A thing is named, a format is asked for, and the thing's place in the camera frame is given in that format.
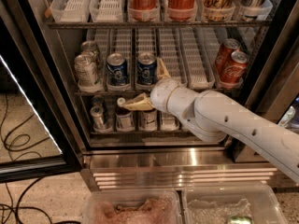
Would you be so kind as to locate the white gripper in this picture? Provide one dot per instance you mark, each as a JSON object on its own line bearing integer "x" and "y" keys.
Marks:
{"x": 161, "y": 94}

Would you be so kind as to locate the blue pepsi can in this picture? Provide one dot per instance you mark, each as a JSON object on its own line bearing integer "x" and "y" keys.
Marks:
{"x": 117, "y": 68}
{"x": 146, "y": 68}

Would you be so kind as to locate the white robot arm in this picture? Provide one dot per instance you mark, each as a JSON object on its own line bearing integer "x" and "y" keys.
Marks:
{"x": 211, "y": 115}

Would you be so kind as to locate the slim silver can rear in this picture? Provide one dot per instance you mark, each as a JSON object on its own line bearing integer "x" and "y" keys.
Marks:
{"x": 100, "y": 101}

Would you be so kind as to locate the slim silver can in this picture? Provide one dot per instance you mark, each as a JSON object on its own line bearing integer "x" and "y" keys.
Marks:
{"x": 100, "y": 101}
{"x": 99, "y": 118}

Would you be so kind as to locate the slim silver can front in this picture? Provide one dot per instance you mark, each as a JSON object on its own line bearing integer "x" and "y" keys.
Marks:
{"x": 99, "y": 118}

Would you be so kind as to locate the silver can front left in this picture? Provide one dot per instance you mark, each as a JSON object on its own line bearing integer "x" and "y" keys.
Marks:
{"x": 86, "y": 70}

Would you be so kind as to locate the silver can rear left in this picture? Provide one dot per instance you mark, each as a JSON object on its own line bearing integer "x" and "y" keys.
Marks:
{"x": 90, "y": 47}

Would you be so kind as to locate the red coke can front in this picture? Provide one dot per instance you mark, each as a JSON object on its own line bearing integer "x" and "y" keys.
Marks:
{"x": 234, "y": 67}

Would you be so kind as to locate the red coke can rear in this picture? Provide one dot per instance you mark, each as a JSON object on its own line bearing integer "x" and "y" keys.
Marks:
{"x": 227, "y": 47}

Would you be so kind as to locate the steel fridge cabinet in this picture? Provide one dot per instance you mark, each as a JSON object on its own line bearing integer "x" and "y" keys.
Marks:
{"x": 188, "y": 41}

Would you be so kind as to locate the open glass fridge door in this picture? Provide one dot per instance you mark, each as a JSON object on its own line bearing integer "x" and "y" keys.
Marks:
{"x": 39, "y": 126}

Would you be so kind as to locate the green can in bin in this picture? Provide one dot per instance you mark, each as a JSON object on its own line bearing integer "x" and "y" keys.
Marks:
{"x": 240, "y": 220}

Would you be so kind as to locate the brown bottle right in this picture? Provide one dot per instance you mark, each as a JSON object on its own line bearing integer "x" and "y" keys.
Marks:
{"x": 148, "y": 120}

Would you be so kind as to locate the brown bottle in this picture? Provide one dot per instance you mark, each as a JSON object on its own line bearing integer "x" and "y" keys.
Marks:
{"x": 124, "y": 116}
{"x": 148, "y": 120}

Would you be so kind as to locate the brown bottle left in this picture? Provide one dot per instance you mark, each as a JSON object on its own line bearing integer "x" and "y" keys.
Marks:
{"x": 124, "y": 116}

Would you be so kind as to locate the clear plastic bin right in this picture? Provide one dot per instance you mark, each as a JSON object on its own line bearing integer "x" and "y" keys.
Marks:
{"x": 215, "y": 203}

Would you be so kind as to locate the clear plastic bin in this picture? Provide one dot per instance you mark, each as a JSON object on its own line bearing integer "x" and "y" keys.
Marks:
{"x": 133, "y": 206}
{"x": 215, "y": 203}

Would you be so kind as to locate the clear plastic bin left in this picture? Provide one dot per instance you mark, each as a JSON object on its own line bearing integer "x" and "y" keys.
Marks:
{"x": 133, "y": 206}

